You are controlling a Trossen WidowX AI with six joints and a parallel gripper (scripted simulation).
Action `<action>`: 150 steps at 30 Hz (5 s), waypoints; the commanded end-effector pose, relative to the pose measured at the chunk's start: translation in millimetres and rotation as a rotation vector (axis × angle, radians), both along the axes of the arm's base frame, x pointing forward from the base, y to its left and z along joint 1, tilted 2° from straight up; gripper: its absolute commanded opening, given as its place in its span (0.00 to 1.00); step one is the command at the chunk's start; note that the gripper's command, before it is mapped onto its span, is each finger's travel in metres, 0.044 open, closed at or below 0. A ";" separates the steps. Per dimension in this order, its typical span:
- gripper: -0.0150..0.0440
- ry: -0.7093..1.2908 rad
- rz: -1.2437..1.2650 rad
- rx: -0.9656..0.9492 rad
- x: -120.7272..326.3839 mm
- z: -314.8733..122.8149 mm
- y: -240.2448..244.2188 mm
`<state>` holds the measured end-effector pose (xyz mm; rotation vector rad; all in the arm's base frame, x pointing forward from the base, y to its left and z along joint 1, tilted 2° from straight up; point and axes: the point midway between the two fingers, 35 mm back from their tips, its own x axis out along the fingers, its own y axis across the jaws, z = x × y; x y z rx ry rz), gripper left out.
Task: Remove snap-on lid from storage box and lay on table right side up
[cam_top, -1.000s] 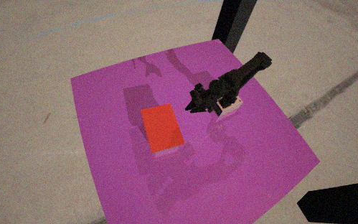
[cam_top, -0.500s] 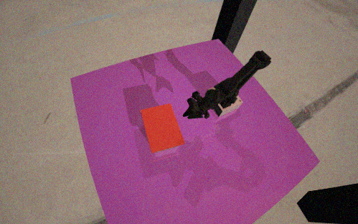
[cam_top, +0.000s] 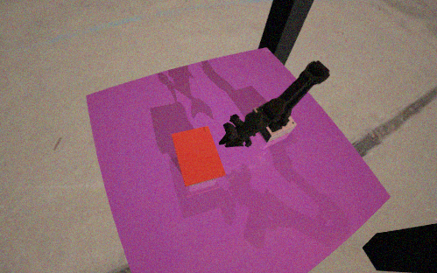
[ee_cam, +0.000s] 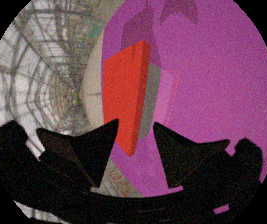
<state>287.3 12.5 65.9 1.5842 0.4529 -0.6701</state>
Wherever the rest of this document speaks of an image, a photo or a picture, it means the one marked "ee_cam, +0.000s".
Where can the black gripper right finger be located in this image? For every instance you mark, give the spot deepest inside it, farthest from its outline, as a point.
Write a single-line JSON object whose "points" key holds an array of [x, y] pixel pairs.
{"points": [[180, 156]]}

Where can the red rectangular lid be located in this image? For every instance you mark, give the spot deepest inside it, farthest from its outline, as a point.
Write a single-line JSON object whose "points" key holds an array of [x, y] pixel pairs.
{"points": [[124, 92]]}

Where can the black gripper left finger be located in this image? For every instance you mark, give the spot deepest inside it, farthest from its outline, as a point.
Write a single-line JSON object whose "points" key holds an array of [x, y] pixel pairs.
{"points": [[90, 152]]}

